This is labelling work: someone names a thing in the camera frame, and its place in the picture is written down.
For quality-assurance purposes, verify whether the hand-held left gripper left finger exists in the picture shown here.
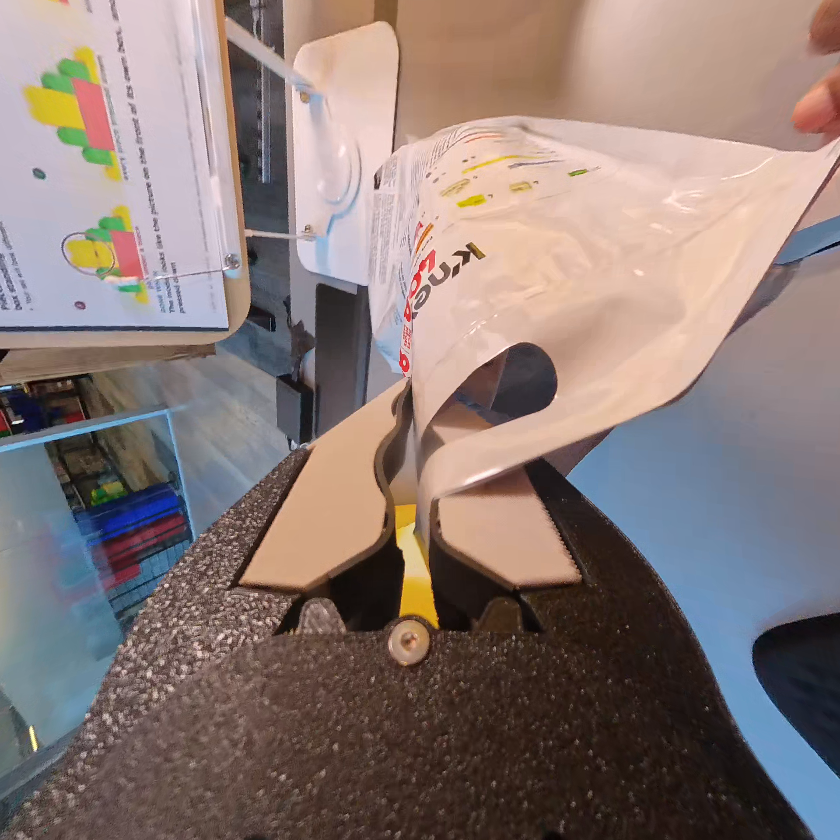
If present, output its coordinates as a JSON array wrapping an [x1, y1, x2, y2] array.
[[238, 379, 413, 593]]

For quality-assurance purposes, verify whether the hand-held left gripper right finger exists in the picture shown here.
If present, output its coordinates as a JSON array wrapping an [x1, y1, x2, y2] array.
[[433, 469, 584, 589]]

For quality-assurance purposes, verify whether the yellow plastic bin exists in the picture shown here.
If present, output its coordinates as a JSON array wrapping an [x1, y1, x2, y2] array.
[[395, 502, 439, 627]]

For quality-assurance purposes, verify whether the toy building set pouch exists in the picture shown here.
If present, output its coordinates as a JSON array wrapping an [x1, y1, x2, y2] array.
[[367, 117, 840, 549]]

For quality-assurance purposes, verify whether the grey desk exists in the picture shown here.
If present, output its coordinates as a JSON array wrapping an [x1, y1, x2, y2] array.
[[367, 0, 840, 840]]

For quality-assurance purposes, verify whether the person's right hand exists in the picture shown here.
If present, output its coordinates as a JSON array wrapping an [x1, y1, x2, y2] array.
[[791, 0, 840, 137]]

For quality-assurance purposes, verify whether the stack of coloured crates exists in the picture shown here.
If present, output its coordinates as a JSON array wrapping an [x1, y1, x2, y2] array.
[[66, 479, 194, 614]]

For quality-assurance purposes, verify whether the printed instruction sheet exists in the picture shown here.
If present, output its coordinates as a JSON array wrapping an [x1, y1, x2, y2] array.
[[0, 0, 231, 331]]

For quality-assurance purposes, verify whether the wooden document stand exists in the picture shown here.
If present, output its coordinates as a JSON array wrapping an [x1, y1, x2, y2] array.
[[0, 0, 400, 352]]

